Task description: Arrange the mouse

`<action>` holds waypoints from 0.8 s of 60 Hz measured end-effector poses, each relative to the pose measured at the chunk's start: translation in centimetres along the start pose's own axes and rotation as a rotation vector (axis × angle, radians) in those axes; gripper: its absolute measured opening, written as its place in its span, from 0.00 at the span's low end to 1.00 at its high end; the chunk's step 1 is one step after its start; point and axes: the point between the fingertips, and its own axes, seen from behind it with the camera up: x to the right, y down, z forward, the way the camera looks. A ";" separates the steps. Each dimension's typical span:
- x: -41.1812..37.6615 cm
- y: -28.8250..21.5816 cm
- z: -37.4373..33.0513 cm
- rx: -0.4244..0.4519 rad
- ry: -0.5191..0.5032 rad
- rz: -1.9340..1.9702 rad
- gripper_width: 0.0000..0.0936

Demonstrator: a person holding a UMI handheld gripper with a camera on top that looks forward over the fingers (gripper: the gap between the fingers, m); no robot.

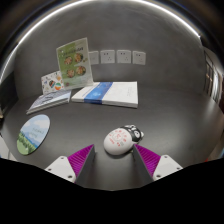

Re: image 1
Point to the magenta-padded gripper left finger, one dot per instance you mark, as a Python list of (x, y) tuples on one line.
[(80, 160)]

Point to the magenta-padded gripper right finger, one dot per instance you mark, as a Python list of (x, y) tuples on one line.
[(150, 160)]

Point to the white panda-print computer mouse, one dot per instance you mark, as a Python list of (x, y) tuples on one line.
[(117, 141)]

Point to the round landscape-print mouse pad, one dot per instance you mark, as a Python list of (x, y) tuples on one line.
[(33, 134)]

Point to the grey cover book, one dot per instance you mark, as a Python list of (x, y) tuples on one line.
[(48, 101)]

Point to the white book with blue band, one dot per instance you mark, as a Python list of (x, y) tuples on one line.
[(116, 93)]

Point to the white sticker-print card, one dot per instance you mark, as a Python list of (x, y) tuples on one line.
[(51, 82)]

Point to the green food poster stand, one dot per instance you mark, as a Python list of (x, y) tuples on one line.
[(74, 63)]

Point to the dark framed glass door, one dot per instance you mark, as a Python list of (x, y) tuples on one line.
[(213, 78)]

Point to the white ceiling light strip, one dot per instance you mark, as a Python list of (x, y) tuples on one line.
[(33, 29)]

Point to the dark wall panel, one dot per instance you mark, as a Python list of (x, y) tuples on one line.
[(8, 93)]

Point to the white wall socket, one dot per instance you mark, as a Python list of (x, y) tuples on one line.
[(139, 57), (95, 57), (107, 56), (123, 56)]

